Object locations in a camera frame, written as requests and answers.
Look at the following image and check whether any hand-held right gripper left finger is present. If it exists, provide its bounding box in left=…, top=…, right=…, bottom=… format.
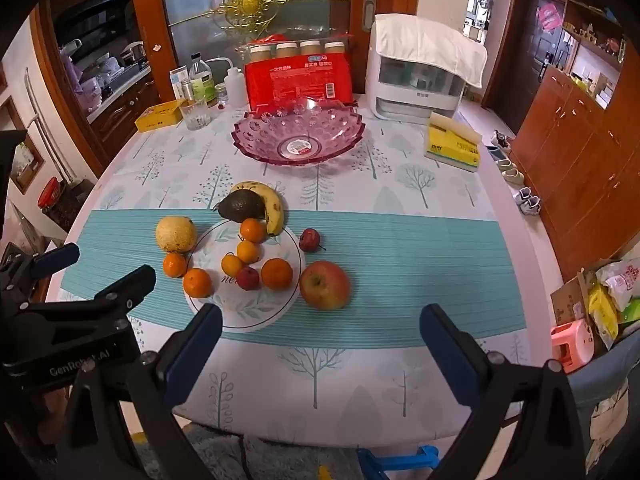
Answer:
left=69, top=303, right=236, bottom=480

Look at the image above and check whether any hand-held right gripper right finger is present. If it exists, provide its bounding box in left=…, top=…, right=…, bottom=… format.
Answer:
left=420, top=304, right=587, bottom=480

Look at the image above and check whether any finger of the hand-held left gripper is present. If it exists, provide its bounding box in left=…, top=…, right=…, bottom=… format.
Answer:
left=20, top=264, right=157, bottom=322
left=27, top=242, right=81, bottom=281

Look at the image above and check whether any orange mandarin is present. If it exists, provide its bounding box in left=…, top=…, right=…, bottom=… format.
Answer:
left=240, top=218, right=267, bottom=244
left=163, top=252, right=187, bottom=278
left=261, top=258, right=294, bottom=291
left=182, top=267, right=213, bottom=298

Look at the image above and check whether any yellow pear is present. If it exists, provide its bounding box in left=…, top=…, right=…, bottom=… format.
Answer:
left=155, top=216, right=197, bottom=253

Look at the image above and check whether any red apple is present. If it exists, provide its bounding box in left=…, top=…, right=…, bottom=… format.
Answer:
left=299, top=260, right=351, bottom=310

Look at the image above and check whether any dark green avocado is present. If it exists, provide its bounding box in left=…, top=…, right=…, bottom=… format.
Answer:
left=215, top=189, right=266, bottom=222

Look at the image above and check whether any yellow banana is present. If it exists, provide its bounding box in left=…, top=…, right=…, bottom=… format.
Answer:
left=229, top=180, right=286, bottom=237

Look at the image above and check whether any pink glass fruit bowl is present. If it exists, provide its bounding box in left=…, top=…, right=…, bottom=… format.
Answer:
left=231, top=98, right=367, bottom=166

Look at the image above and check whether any white round plate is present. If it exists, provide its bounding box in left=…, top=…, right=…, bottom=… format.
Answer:
left=184, top=217, right=306, bottom=333

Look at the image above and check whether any red lidded container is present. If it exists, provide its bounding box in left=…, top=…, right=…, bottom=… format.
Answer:
left=37, top=177, right=63, bottom=211

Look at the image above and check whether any teal striped table runner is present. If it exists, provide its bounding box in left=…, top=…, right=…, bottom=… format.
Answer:
left=60, top=207, right=527, bottom=348

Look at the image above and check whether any wooden framed picture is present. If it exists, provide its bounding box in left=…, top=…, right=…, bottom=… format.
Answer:
left=10, top=132, right=46, bottom=196

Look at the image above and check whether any grey shaggy rug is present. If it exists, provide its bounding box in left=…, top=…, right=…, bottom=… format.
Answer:
left=135, top=422, right=361, bottom=480

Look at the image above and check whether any tree-print tablecloth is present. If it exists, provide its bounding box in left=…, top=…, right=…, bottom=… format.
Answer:
left=62, top=94, right=531, bottom=448

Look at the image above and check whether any pink plastic stool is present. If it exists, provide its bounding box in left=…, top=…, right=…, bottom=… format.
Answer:
left=550, top=319, right=598, bottom=373

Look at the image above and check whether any cardboard box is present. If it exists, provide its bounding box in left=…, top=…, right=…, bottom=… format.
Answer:
left=550, top=260, right=616, bottom=331

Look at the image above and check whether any blue plastic item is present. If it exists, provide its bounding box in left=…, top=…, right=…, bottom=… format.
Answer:
left=357, top=445, right=441, bottom=480

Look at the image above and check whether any yellow plastic bag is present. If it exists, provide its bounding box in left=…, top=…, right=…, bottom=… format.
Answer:
left=587, top=285, right=621, bottom=351

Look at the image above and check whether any white sneaker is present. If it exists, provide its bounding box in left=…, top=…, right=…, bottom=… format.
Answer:
left=515, top=187, right=543, bottom=216

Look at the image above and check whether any yellow tin box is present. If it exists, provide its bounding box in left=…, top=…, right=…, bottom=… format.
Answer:
left=135, top=100, right=185, bottom=133

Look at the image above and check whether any clear glass tumbler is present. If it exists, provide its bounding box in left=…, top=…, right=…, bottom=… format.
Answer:
left=180, top=100, right=212, bottom=132

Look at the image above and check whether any beige shoe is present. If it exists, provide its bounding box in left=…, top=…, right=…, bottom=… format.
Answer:
left=500, top=158, right=526, bottom=185

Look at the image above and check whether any white bag red print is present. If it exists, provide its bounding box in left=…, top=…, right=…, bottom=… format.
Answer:
left=595, top=259, right=640, bottom=311

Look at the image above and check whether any yellow tissue box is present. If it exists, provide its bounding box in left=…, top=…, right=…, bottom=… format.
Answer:
left=426, top=112, right=483, bottom=173

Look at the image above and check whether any white carton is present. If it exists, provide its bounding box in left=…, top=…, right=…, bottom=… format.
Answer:
left=169, top=66, right=191, bottom=103

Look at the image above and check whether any clear bottle green label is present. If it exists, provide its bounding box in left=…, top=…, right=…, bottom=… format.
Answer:
left=188, top=53, right=217, bottom=106

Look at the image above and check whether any steel cooking pot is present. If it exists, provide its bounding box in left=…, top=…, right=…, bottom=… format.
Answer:
left=121, top=40, right=148, bottom=66

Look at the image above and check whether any white squeeze bottle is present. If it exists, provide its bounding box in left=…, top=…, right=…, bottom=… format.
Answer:
left=205, top=57, right=247, bottom=109

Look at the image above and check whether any wooden cabinet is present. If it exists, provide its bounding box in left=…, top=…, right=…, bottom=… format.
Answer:
left=512, top=0, right=640, bottom=281

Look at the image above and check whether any white countertop appliance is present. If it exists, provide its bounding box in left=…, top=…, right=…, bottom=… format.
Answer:
left=366, top=20, right=466, bottom=123

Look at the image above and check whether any red paper cup package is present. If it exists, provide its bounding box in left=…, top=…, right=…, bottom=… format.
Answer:
left=235, top=34, right=359, bottom=111

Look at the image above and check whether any dark entrance door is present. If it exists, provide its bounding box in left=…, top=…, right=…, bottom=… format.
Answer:
left=495, top=0, right=568, bottom=136

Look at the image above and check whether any white cloth cover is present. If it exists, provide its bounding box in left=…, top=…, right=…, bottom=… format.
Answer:
left=375, top=13, right=488, bottom=92

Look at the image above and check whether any gold door ornament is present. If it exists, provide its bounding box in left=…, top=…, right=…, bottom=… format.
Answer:
left=167, top=0, right=351, bottom=41

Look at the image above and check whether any pink paper decoration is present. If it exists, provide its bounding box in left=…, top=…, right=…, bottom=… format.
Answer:
left=536, top=2, right=563, bottom=31

